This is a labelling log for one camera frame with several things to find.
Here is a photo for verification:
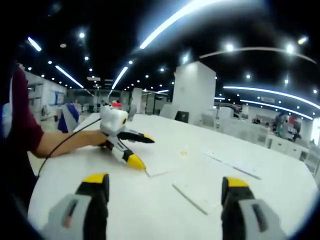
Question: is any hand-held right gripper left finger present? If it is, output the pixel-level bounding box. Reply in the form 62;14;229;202
39;172;110;240

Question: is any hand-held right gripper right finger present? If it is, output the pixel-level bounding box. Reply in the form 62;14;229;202
221;176;288;240

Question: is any white plastic plate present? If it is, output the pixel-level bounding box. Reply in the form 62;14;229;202
144;159;182;178

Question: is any long white socket holder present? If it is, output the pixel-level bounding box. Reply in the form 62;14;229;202
201;148;263;181

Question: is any white socket holder cover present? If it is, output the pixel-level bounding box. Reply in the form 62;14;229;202
171;174;224;216

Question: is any person's left hand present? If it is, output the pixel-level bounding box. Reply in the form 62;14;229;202
87;130;114;151

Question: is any white slanted panel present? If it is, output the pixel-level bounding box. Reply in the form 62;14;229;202
159;103;179;120

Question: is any blue and white chair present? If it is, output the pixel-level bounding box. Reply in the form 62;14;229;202
57;102;81;134

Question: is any black monitor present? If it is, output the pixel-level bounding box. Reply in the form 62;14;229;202
174;110;190;124

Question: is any white square pillar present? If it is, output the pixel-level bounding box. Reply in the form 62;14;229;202
172;61;217;124

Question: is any person's body in maroon shirt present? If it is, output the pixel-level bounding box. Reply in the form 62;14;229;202
0;66;45;201

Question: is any row of white cabinets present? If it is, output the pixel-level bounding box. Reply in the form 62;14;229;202
199;104;320;176

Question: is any white chest device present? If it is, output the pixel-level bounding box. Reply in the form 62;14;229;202
1;102;13;140

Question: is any long ceiling light strip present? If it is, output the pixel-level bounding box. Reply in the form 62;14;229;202
139;0;221;50

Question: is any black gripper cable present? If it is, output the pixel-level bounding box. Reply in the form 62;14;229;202
37;118;102;176

